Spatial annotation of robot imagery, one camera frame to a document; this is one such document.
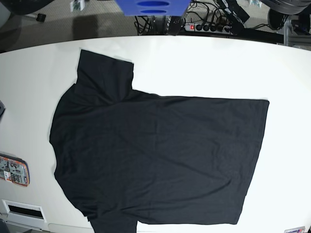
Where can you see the black T-shirt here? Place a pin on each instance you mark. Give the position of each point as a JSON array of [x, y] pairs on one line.
[[124, 156]]

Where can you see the black remote control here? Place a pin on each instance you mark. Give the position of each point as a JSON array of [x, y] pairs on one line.
[[175, 25]]

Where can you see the white power strip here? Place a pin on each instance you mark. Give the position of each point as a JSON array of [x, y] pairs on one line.
[[207, 28]]

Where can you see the blue plastic bin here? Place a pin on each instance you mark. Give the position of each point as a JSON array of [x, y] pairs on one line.
[[153, 7]]

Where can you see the black power adapter brick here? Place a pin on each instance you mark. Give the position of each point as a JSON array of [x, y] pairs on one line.
[[238, 10]]

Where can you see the black chair caster wheel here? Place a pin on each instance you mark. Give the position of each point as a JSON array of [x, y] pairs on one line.
[[41, 17]]

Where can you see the dark device at left edge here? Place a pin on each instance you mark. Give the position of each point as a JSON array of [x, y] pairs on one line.
[[2, 109]]

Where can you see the sticker card at bottom edge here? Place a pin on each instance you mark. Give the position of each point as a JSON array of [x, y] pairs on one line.
[[296, 230]]

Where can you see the white table cable grommet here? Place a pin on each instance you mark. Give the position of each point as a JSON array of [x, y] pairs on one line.
[[18, 209]]

